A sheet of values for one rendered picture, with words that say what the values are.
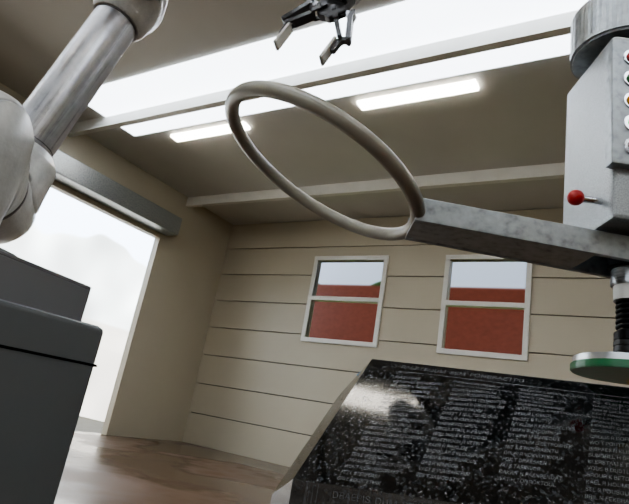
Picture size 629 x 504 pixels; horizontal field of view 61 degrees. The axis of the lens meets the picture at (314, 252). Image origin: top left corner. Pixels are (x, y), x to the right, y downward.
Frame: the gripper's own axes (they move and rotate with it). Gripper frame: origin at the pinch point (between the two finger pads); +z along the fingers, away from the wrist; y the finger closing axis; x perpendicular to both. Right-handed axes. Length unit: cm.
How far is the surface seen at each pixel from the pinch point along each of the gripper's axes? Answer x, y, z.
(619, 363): 10, 90, 34
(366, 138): -19, 38, 27
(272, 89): -23.3, 18.9, 27.4
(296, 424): 731, -159, 87
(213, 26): 238, -286, -176
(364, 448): 6, 59, 70
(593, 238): 8, 77, 13
